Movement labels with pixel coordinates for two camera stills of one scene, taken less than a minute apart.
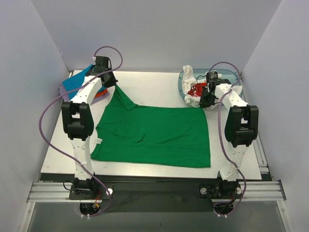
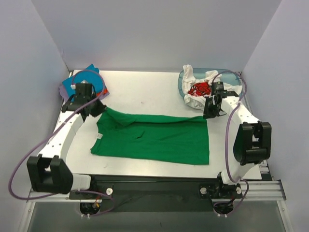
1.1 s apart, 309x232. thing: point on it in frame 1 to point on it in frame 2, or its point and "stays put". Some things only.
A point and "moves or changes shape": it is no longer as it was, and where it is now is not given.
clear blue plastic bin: [200, 83] stays put
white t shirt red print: [193, 88] stays put
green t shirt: [125, 133] moves or changes shape
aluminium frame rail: [61, 192] stays put
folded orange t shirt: [102, 93] stays put
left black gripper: [110, 79] to [95, 108]
